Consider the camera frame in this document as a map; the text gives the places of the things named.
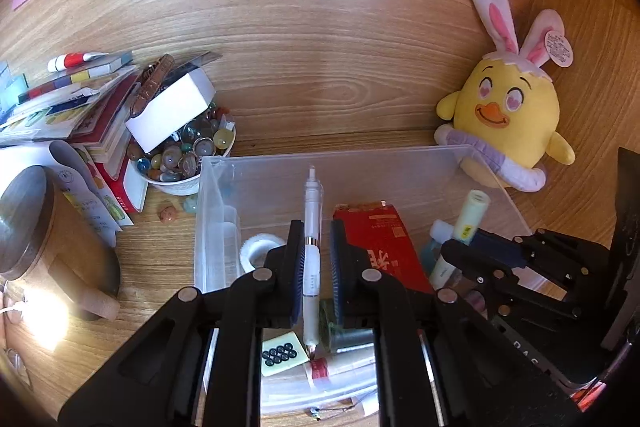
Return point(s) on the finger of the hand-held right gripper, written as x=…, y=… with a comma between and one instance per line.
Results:
x=500, y=243
x=470, y=264

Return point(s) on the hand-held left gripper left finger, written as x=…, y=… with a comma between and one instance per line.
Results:
x=296, y=272

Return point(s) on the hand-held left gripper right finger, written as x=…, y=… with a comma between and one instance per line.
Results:
x=339, y=272

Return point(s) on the pale green glue stick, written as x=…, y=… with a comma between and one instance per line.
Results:
x=470, y=217

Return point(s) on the small teal bottle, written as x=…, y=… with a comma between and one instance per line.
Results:
x=434, y=247

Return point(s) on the dark green metal cylinder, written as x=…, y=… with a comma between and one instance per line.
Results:
x=331, y=324

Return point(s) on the red cardboard box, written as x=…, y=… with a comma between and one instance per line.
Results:
x=385, y=237

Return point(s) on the white mechanical pen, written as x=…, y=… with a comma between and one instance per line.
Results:
x=312, y=207

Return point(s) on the clear plastic storage box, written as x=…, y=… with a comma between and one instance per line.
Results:
x=265, y=187

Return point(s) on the white tube with red label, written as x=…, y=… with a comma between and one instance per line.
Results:
x=340, y=366

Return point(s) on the white tape roll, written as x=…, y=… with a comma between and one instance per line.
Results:
x=250, y=252

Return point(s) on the green mahjong tile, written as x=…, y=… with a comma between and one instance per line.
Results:
x=282, y=354

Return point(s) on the pale green glass marble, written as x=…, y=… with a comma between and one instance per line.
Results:
x=190, y=205

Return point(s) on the yellow chick plush toy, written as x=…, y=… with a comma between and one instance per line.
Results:
x=505, y=107

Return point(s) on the orange glass marble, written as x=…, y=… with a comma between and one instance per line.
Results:
x=169, y=213

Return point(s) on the white bowl of marbles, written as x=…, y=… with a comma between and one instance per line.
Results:
x=195, y=147

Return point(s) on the white cardboard box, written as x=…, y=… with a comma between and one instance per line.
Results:
x=170, y=112

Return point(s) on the white paper booklet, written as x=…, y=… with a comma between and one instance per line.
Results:
x=85, y=192

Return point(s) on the brown patterned case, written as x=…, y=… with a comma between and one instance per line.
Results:
x=152, y=82

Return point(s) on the wooden jar with dark lid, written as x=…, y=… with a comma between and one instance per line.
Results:
x=45, y=232

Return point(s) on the stack of books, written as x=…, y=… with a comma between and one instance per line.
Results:
x=90, y=107

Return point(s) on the red and white marker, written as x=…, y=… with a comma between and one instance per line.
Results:
x=70, y=61

